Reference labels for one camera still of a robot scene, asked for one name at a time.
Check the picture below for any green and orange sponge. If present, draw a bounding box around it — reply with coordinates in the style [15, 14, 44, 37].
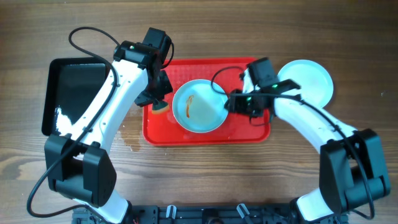
[152, 101, 170, 114]

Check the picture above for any light blue plate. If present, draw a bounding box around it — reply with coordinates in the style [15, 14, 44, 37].
[172, 79, 228, 134]
[277, 60, 334, 108]

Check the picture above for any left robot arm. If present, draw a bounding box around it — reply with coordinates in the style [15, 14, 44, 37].
[27, 27, 175, 223]

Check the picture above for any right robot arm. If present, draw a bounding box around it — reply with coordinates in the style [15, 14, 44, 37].
[224, 58, 391, 223]

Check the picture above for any red plastic tray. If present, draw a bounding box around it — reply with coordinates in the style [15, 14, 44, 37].
[142, 57, 271, 146]

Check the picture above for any black rectangular water tray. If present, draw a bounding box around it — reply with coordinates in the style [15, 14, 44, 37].
[41, 57, 109, 136]

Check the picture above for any left black cable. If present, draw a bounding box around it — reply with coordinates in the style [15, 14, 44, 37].
[26, 26, 121, 218]

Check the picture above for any black cable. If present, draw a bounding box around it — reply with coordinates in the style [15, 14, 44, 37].
[210, 65, 376, 220]
[26, 26, 121, 218]

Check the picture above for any right black cable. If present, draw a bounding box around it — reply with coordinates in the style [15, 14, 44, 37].
[210, 65, 376, 220]

